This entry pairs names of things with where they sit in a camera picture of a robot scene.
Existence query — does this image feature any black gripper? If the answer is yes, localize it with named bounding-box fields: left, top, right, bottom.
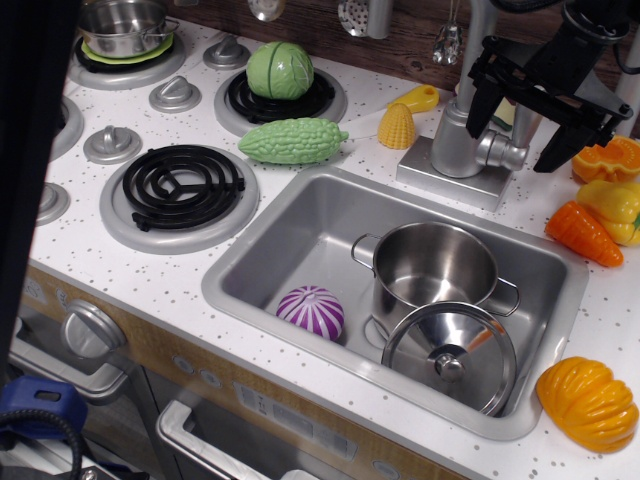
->
left=466, top=36, right=632, bottom=173

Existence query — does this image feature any silver faucet lever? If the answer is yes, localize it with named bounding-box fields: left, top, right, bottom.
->
left=476, top=99, right=542, bottom=171

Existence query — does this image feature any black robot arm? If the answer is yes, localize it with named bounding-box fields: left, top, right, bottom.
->
left=466, top=1, right=639, bottom=173

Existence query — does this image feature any silver toy faucet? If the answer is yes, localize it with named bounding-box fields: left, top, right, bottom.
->
left=396, top=1, right=514, bottom=211

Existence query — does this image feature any orange toy pumpkin slice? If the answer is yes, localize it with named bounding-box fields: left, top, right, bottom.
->
left=571, top=135, right=639, bottom=183

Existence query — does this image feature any hanging clear utensil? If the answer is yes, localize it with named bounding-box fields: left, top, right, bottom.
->
left=432, top=1, right=463, bottom=66

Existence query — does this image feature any orange toy carrot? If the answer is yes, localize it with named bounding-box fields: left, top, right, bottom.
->
left=545, top=201, right=624, bottom=268

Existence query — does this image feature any yellow toy bell pepper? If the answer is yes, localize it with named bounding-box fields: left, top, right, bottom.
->
left=576, top=180, right=639, bottom=246

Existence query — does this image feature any yellow toy corn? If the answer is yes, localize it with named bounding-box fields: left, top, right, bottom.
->
left=377, top=103, right=416, bottom=150

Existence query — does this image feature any steel pot in sink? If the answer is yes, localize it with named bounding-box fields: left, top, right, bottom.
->
left=350, top=221, right=521, bottom=339

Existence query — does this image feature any grey toy sink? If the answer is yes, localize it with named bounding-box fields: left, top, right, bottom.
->
left=202, top=167, right=589, bottom=441

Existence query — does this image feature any hanging slotted spoon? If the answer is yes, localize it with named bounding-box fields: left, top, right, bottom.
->
left=337, top=0, right=369, bottom=37

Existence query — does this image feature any green toy bitter gourd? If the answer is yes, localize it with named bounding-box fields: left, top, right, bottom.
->
left=238, top=118, right=349, bottom=165

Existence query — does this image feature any steel pot lid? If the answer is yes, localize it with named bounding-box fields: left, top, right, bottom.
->
left=381, top=301, right=517, bottom=416

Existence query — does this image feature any green toy cabbage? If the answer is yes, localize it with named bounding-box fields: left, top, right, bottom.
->
left=246, top=41, right=315, bottom=100

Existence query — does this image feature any hanging silver spoon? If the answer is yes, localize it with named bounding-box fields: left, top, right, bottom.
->
left=248, top=0, right=286, bottom=22

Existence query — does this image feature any orange toy pumpkin half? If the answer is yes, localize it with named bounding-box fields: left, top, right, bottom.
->
left=536, top=357, right=639, bottom=453

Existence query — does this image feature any purple toy onion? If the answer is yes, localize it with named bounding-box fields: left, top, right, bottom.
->
left=276, top=286, right=345, bottom=341

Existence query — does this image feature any black rear burner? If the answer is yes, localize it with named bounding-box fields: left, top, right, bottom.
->
left=227, top=72, right=336, bottom=124

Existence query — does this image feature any black burner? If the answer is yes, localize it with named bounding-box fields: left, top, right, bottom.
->
left=227, top=72, right=336, bottom=124
left=122, top=145, right=246, bottom=232

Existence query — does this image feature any silver stove knob rear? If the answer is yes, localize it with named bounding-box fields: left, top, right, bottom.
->
left=203, top=34, right=251, bottom=70

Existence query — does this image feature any silver stove knob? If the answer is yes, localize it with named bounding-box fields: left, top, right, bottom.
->
left=83, top=125, right=142, bottom=165
left=203, top=34, right=251, bottom=70
left=149, top=76, right=202, bottom=114

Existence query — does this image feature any silver stove knob middle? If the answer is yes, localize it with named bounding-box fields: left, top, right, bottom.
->
left=149, top=76, right=202, bottom=114

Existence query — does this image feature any black front burner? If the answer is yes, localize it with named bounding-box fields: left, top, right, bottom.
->
left=122, top=145, right=246, bottom=232

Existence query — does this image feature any silver stove knob front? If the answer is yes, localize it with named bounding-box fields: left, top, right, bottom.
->
left=83, top=125, right=142, bottom=165

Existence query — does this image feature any steel pot on stove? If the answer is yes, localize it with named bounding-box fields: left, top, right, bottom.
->
left=78, top=0, right=180, bottom=59

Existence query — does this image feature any green plate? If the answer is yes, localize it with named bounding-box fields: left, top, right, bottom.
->
left=81, top=32, right=176, bottom=64

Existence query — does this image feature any silver oven dial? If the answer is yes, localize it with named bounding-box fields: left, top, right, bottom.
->
left=60, top=299, right=127, bottom=359

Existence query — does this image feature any blue clamp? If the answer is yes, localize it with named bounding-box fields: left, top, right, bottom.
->
left=1, top=376, right=88, bottom=440

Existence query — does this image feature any yellow toy knife handle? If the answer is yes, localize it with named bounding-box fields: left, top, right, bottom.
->
left=387, top=84, right=440, bottom=114

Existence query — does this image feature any silver oven door handle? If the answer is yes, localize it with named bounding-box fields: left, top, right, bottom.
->
left=156, top=400, right=268, bottom=480

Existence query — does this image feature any black foreground post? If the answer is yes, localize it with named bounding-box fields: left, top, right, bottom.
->
left=1, top=1, right=81, bottom=366

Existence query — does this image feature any black cable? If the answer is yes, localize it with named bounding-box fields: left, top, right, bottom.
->
left=0, top=407, right=84, bottom=480

